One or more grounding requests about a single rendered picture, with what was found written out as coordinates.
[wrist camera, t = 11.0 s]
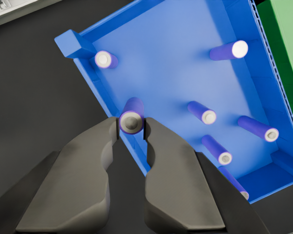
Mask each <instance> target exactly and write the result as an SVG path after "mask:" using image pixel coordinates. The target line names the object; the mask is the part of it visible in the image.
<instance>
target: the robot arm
mask: <svg viewBox="0 0 293 234"><path fill-rule="evenodd" d="M119 137H120V121H119V117H109V118H107V119H106V120H104V121H102V122H100V123H99V124H97V125H95V126H93V127H92V128H89V129H88V130H86V131H84V132H82V133H81V134H79V135H78V136H77V137H75V138H74V139H73V140H71V141H70V142H69V143H68V144H66V145H65V146H64V147H63V148H62V149H61V150H60V151H52V152H51V153H50V154H49V155H47V156H46V157H45V158H44V159H43V160H42V161H41V162H39V163H38V164H37V165H36V166H35V167H34V168H32V169H31V170H30V171H29V172H28V173H27V174H25V175H24V176H23V177H22V178H21V179H20V180H18V181H17V182H16V183H15V184H14V185H13V186H12V187H11V188H10V189H8V190H7V191H6V192H5V193H4V194H3V195H2V196H1V197H0V234H95V233H96V232H98V231H99V230H101V229H102V228H103V227H104V226H105V225H106V224H107V222H108V217H109V208H110V192H109V181H108V174H107V172H106V170H107V168H108V167H109V165H110V164H111V163H112V162H113V147H112V146H113V144H114V143H115V142H116V141H117V140H119ZM143 140H146V142H147V156H146V161H147V163H148V164H149V166H150V167H151V169H150V170H149V171H148V173H147V174H146V180H145V199H144V222H145V224H146V225H147V227H149V228H150V229H151V230H153V231H154V232H155V233H157V234H270V232H269V231H268V229H267V227H266V226H265V224H264V222H263V221H262V219H261V218H260V217H259V215H258V214H257V212H256V211H255V210H254V208H253V207H252V206H251V204H250V203H249V202H248V201H247V199H246V198H245V197H244V196H243V195H242V194H241V193H240V192H239V191H238V190H237V189H236V188H235V187H234V185H233V184H232V183H231V182H230V181H229V180H228V179H227V178H226V177H225V176H224V175H223V174H222V173H221V172H220V171H219V170H218V168H217V167H216V166H215V165H214V164H213V163H212V162H211V161H210V160H209V159H208V158H207V157H206V156H205V155H204V154H203V153H202V152H196V150H195V149H194V148H193V147H192V146H191V145H190V144H189V143H188V142H187V141H186V140H185V139H183V138H182V137H181V136H179V135H178V134H176V133H175V132H173V131H172V130H170V129H169V128H167V127H166V126H164V125H163V124H161V123H160V122H158V121H157V120H155V119H154V118H152V117H147V118H144V132H143Z"/></svg>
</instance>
